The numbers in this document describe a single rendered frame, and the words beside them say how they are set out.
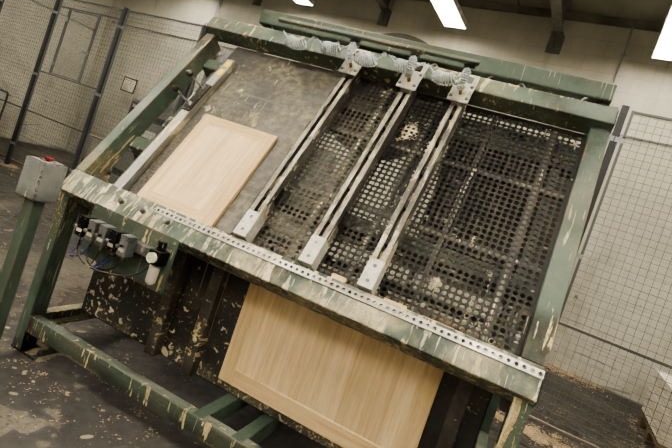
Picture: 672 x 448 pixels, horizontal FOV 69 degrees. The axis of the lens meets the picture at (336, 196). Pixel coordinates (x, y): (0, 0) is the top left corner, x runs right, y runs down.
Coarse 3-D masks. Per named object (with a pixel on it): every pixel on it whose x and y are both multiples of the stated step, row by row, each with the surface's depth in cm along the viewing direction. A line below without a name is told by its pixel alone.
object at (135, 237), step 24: (96, 216) 219; (120, 216) 214; (96, 240) 205; (120, 240) 200; (144, 240) 209; (168, 240) 204; (96, 264) 203; (120, 264) 212; (144, 264) 208; (168, 264) 203
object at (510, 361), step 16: (160, 208) 213; (192, 224) 206; (224, 240) 200; (256, 256) 194; (272, 256) 192; (304, 272) 187; (336, 288) 181; (368, 304) 176; (384, 304) 175; (416, 320) 171; (448, 336) 166; (480, 352) 162; (496, 352) 161; (528, 368) 157
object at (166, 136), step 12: (228, 60) 271; (216, 72) 266; (228, 72) 268; (216, 84) 262; (204, 96) 256; (192, 108) 251; (180, 120) 247; (168, 132) 243; (156, 144) 239; (144, 156) 235; (156, 156) 239; (132, 168) 231; (144, 168) 234; (120, 180) 228; (132, 180) 230
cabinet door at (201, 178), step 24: (216, 120) 247; (192, 144) 239; (216, 144) 237; (240, 144) 235; (264, 144) 233; (168, 168) 231; (192, 168) 230; (216, 168) 228; (240, 168) 226; (144, 192) 224; (168, 192) 223; (192, 192) 222; (216, 192) 220; (192, 216) 213; (216, 216) 212
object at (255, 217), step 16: (352, 48) 235; (352, 64) 246; (352, 80) 245; (336, 96) 243; (320, 112) 234; (336, 112) 240; (320, 128) 229; (304, 144) 223; (288, 160) 219; (304, 160) 225; (272, 176) 214; (288, 176) 215; (272, 192) 209; (256, 208) 207; (272, 208) 211; (240, 224) 201; (256, 224) 203
